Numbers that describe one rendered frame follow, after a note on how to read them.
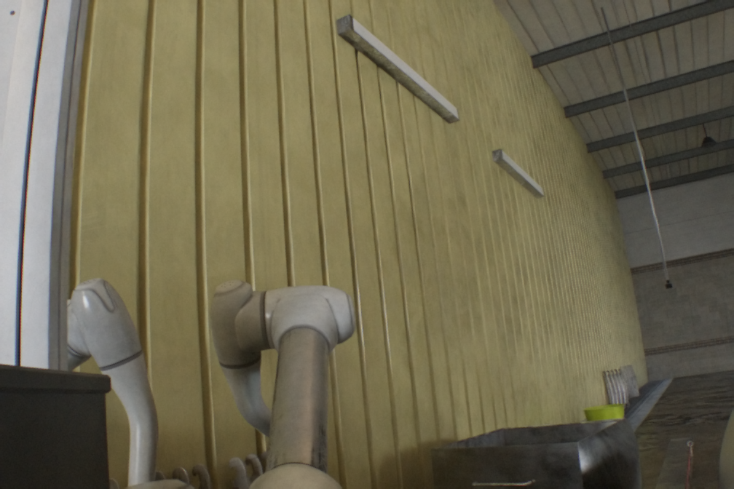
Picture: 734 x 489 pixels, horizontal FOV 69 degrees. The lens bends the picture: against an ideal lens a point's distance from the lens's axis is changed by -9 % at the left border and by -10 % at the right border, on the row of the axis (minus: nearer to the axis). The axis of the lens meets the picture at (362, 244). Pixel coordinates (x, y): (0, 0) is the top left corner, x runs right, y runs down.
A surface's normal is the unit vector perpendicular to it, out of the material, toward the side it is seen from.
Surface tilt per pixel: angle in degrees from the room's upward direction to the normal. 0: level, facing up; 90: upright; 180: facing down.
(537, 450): 92
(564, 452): 90
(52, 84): 90
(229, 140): 90
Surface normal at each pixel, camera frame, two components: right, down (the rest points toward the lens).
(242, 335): -0.11, 0.29
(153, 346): 0.85, -0.20
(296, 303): -0.09, -0.84
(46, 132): 0.08, -0.25
